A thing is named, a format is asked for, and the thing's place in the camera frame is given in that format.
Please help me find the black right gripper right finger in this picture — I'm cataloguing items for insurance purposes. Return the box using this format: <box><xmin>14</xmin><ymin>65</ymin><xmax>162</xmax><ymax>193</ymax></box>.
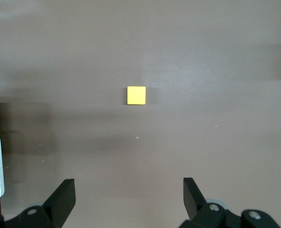
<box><xmin>178</xmin><ymin>177</ymin><xmax>281</xmax><ymax>228</ymax></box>

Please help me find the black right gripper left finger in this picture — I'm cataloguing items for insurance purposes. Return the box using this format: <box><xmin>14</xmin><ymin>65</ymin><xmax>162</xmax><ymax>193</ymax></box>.
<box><xmin>0</xmin><ymin>178</ymin><xmax>77</xmax><ymax>228</ymax></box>

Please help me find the yellow cube block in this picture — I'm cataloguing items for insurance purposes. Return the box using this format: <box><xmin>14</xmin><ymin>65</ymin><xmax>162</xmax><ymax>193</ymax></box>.
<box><xmin>126</xmin><ymin>85</ymin><xmax>147</xmax><ymax>105</ymax></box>

